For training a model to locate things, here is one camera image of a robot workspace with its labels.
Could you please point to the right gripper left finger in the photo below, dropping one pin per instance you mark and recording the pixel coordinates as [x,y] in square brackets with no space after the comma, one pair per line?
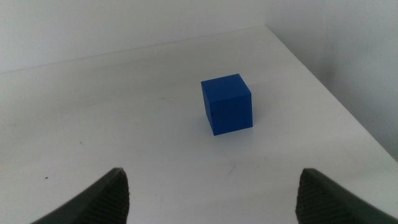
[99,202]

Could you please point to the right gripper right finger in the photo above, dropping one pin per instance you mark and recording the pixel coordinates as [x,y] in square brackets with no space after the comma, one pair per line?
[329,202]

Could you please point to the blue cube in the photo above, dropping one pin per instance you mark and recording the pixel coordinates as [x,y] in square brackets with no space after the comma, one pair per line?
[228,104]

